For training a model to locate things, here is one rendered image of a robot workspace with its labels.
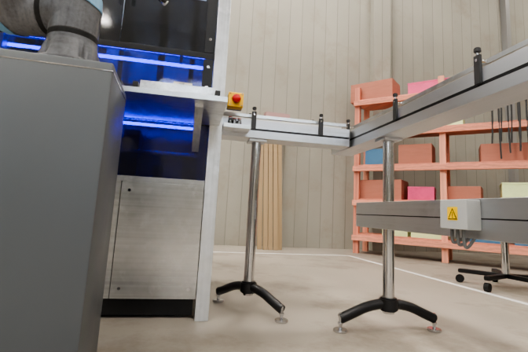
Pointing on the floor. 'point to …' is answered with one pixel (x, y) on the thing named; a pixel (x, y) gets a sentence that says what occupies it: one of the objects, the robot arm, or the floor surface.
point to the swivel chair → (495, 271)
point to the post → (214, 145)
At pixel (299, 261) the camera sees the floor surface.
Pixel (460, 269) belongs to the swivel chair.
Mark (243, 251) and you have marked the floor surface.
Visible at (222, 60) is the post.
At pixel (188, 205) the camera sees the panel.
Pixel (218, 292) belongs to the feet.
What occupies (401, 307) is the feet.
